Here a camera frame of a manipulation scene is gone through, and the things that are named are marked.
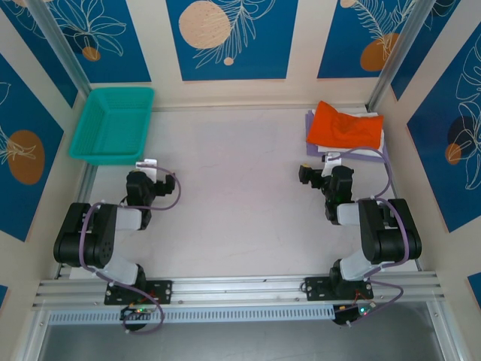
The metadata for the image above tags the aluminium mounting rail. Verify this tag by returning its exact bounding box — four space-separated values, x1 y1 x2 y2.
32 272 446 311

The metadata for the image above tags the white slotted cable duct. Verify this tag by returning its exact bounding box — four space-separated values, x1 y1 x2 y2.
47 304 337 325

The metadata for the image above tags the grey metal panel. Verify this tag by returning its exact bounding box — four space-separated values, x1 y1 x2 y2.
37 302 458 361

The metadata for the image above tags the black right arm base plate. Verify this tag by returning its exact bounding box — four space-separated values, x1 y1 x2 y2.
304 276 375 302

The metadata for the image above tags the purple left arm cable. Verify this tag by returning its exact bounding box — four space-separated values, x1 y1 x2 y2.
80 168 184 335

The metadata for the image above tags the folded white t-shirt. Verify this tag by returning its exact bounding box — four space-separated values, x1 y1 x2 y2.
307 108 387 156

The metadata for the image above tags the blue floral wall poster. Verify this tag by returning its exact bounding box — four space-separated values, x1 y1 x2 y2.
317 0 418 80
0 7 79 109
35 0 152 84
166 0 300 82
390 0 481 102
407 35 481 234
0 56 65 242

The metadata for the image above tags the orange t-shirt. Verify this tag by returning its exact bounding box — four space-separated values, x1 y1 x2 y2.
306 100 385 150

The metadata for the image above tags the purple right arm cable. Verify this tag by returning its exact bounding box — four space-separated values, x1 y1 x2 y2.
330 147 410 327

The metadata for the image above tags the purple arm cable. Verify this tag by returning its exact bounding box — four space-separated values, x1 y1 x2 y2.
80 168 184 335
330 147 410 327

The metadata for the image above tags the small circuit board with LEDs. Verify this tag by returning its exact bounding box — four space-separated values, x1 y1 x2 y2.
119 305 157 321
332 302 377 326

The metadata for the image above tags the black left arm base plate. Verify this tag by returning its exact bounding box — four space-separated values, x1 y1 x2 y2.
104 278 174 305

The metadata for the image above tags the teal plastic basket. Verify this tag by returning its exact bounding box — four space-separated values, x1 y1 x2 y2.
68 87 156 166

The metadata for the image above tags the aluminium frame post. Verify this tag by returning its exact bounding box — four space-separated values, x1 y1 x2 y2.
366 0 437 112
26 0 94 99

